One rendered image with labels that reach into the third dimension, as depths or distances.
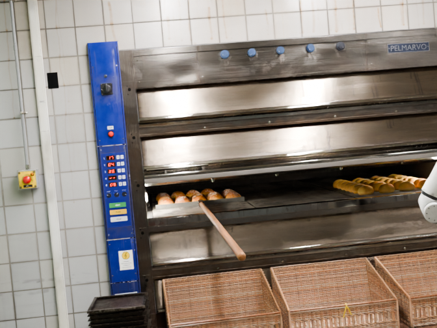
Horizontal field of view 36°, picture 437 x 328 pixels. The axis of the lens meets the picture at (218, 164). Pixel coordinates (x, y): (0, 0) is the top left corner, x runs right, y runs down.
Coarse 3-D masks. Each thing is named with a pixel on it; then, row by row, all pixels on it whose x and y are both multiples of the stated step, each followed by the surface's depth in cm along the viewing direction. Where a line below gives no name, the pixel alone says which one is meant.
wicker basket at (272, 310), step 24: (168, 288) 364; (192, 288) 365; (216, 288) 366; (240, 288) 368; (264, 288) 362; (168, 312) 330; (192, 312) 362; (216, 312) 364; (240, 312) 365; (264, 312) 366
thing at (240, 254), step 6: (204, 204) 388; (204, 210) 368; (210, 216) 339; (216, 222) 315; (222, 228) 293; (222, 234) 282; (228, 234) 277; (228, 240) 265; (234, 246) 250; (234, 252) 244; (240, 252) 237; (240, 258) 235
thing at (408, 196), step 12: (420, 192) 384; (288, 204) 379; (300, 204) 375; (312, 204) 375; (324, 204) 376; (336, 204) 377; (348, 204) 377; (360, 204) 378; (180, 216) 368; (192, 216) 368; (204, 216) 369; (216, 216) 370; (228, 216) 370; (240, 216) 371; (252, 216) 372
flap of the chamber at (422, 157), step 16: (352, 160) 362; (368, 160) 362; (384, 160) 363; (400, 160) 365; (416, 160) 378; (176, 176) 352; (192, 176) 352; (208, 176) 353; (224, 176) 354; (240, 176) 366
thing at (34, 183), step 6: (18, 174) 350; (24, 174) 350; (30, 174) 351; (36, 174) 352; (18, 180) 351; (36, 180) 352; (18, 186) 351; (24, 186) 351; (30, 186) 351; (36, 186) 352
